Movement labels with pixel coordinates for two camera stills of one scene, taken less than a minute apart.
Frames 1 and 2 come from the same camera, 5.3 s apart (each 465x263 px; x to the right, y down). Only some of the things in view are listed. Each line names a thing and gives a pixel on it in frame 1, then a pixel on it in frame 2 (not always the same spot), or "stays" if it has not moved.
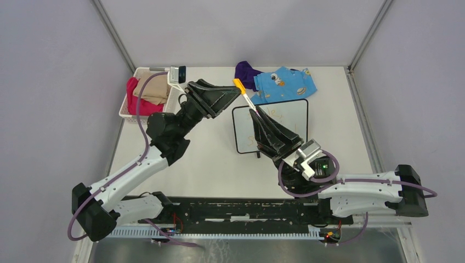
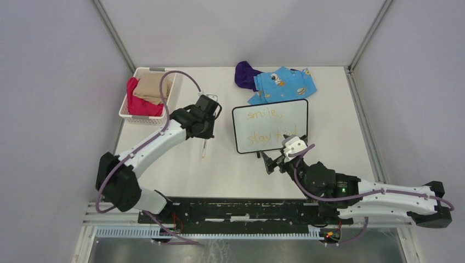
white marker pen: (251, 103) → (204, 149)
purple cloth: (246, 74) stays
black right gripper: (267, 143) → (271, 164)
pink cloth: (146, 108) stays
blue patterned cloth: (283, 84) stays
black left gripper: (211, 99) → (208, 133)
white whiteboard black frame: (293, 114) stays
